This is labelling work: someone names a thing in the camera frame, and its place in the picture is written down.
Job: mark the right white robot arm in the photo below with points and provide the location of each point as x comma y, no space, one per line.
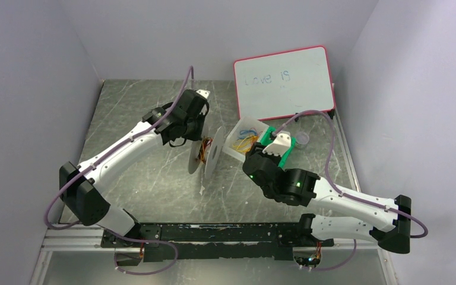
381,220

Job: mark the wires wound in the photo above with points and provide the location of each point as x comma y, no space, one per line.
202,154

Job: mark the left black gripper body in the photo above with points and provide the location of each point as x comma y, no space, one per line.
196,128

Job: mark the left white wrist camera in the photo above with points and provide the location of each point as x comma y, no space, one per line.
204,93

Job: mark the green plastic bin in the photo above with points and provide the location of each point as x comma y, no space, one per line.
281,160

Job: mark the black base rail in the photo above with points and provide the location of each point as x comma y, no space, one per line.
167,241

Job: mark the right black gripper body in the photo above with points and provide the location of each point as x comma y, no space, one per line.
255,152

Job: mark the red framed whiteboard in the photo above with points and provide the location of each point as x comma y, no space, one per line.
281,84

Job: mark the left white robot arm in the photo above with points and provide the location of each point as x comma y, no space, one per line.
83,185

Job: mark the white filament spool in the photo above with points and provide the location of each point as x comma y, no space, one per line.
213,152

